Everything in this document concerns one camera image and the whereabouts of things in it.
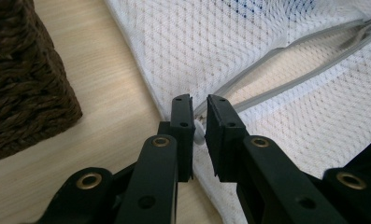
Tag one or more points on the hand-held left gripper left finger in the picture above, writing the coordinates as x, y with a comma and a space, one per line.
155, 180

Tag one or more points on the brown woven basket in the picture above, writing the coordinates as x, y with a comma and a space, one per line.
27, 93

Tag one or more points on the white mesh laundry bag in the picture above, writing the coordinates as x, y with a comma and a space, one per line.
180, 46

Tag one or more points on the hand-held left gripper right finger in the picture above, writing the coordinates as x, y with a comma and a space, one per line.
267, 180

